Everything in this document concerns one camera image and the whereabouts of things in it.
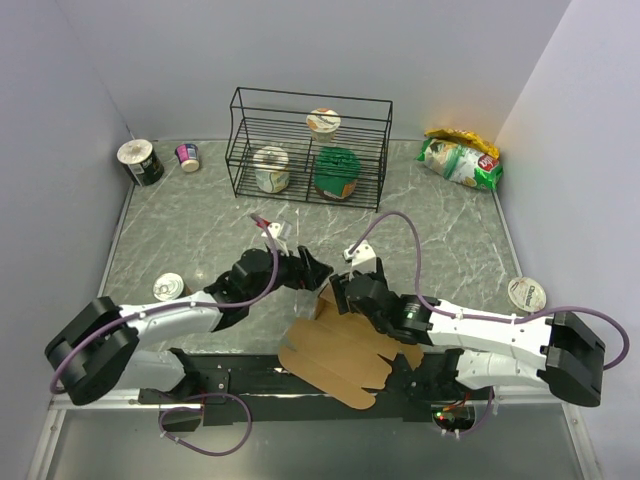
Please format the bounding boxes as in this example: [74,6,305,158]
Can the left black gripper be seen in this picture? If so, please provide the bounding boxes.
[247,241,333,305]

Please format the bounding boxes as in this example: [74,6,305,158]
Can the brown cardboard box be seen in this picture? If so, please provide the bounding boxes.
[278,285,424,410]

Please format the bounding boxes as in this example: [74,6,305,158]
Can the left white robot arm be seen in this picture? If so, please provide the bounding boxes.
[45,246,334,406]

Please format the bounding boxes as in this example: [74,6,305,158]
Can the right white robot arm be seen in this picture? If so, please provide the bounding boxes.
[329,269,605,407]

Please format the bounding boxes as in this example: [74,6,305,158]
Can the green lid jar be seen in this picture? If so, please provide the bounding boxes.
[313,147,361,201]

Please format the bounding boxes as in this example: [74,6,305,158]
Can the white yellow cup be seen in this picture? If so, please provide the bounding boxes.
[252,146,290,194]

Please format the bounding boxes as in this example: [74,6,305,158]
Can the orange yogurt cup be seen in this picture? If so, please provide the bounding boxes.
[306,108,342,144]

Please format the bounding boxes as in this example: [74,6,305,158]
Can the metal tin can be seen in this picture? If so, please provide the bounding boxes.
[152,272,192,302]

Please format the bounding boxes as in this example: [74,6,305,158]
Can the small purple yogurt cup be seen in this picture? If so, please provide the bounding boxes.
[175,143,200,173]

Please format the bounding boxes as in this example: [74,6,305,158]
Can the green chips bag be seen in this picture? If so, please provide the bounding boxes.
[416,137,503,191]

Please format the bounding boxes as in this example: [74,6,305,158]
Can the yellow chips bag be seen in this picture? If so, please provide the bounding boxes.
[424,128,500,159]

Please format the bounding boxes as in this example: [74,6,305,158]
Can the white lidded cup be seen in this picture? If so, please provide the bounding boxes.
[507,277,547,313]

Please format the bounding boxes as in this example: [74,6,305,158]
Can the black can white lid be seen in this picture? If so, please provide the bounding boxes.
[116,139,164,186]

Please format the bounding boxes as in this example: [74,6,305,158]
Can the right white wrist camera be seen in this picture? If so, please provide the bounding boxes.
[343,240,377,274]

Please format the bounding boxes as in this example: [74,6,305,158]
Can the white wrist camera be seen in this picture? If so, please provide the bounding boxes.
[343,240,377,274]
[251,214,293,256]

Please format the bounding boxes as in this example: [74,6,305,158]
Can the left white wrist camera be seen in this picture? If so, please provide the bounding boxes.
[251,214,293,256]

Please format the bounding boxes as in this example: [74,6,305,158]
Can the black wire rack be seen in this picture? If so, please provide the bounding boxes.
[225,87,393,211]

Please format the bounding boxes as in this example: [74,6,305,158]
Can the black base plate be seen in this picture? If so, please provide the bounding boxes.
[138,349,491,426]

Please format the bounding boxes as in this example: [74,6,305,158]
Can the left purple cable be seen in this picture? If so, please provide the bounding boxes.
[49,214,281,456]

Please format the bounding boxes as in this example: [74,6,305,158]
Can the aluminium rail frame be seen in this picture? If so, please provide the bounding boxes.
[27,364,601,480]

